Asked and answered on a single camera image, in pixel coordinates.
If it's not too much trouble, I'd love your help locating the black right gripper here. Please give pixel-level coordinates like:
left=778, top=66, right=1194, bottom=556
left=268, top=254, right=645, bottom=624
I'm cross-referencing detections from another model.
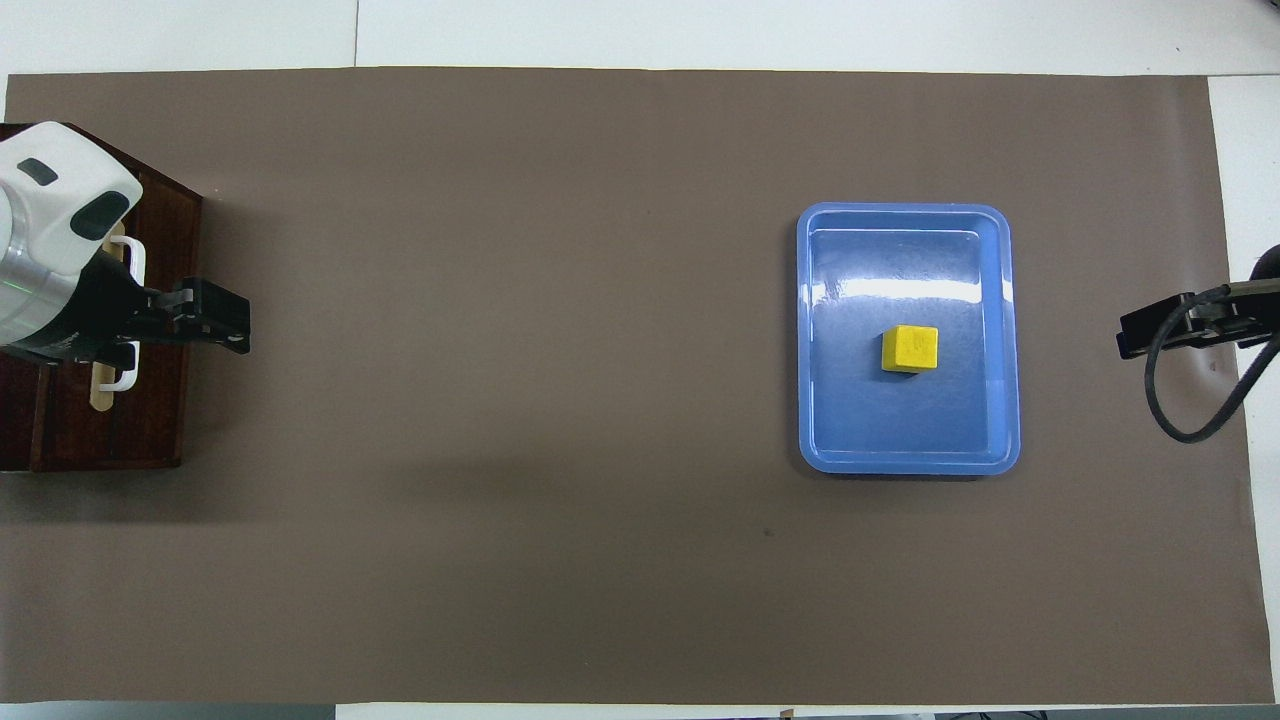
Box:
left=1116, top=288, right=1276, bottom=360

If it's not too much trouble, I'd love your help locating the brown table mat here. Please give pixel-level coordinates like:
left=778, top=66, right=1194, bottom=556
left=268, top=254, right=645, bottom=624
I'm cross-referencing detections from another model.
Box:
left=0, top=66, right=1276, bottom=706

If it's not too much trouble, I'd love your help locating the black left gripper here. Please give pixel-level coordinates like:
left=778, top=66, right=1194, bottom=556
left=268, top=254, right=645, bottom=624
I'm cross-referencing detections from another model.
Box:
left=30, top=250, right=251, bottom=365

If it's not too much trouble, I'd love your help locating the blue plastic tray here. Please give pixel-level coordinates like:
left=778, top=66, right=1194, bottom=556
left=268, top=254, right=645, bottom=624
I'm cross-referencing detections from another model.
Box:
left=796, top=203, right=1022, bottom=476

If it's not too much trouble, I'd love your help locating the white drawer handle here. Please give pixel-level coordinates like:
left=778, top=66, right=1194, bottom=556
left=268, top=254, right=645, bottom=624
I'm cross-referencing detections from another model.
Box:
left=90, top=225, right=148, bottom=414

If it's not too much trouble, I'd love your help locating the dark wooden cabinet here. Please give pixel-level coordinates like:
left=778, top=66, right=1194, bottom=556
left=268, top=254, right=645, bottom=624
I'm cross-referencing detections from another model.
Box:
left=0, top=122, right=204, bottom=473

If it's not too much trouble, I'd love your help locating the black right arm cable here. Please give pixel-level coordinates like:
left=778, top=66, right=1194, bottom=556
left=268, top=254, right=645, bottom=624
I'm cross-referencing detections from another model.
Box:
left=1144, top=283, right=1280, bottom=445

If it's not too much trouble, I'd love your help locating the yellow cube block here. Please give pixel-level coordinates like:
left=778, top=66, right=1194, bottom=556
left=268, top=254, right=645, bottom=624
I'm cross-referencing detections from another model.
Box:
left=880, top=325, right=940, bottom=374

